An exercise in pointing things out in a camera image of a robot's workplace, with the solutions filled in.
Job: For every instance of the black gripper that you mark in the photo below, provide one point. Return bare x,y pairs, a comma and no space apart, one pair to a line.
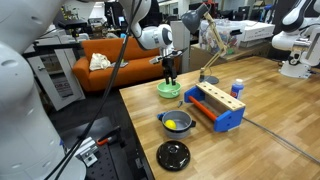
168,70

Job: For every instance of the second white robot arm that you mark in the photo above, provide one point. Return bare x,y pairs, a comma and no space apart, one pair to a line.
300,36

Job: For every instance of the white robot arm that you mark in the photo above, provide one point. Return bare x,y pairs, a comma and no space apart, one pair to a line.
30,146

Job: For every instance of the green bowl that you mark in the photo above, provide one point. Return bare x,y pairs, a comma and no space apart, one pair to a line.
168,91

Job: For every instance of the small metal screwdriver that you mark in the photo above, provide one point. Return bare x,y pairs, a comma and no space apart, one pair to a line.
180,103

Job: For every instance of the orange sofa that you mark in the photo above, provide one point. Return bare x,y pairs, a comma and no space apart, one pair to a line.
137,70

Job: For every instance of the yellow lemon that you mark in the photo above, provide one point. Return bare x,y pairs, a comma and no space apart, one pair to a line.
170,124

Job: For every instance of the grey pot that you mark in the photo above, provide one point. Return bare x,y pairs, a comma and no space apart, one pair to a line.
182,120

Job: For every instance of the book on sofa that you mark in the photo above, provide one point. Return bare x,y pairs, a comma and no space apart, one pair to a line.
122,65

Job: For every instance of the blue white bottle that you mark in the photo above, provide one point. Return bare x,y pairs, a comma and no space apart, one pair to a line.
237,88

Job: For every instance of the blue wooden toy toolbox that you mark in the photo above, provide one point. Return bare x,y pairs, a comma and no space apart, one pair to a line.
224,110

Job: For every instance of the white cloth bag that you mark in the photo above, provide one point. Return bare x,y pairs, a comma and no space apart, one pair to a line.
99,62

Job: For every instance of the clear box of rubik cubes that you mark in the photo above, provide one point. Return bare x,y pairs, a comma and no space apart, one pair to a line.
231,33

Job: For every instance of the black pot lid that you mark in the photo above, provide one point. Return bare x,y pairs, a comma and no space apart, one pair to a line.
173,155

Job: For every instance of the black breadboard cart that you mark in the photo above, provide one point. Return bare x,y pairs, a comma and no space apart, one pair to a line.
119,153

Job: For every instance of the white panel board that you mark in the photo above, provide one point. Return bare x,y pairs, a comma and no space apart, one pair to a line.
54,71

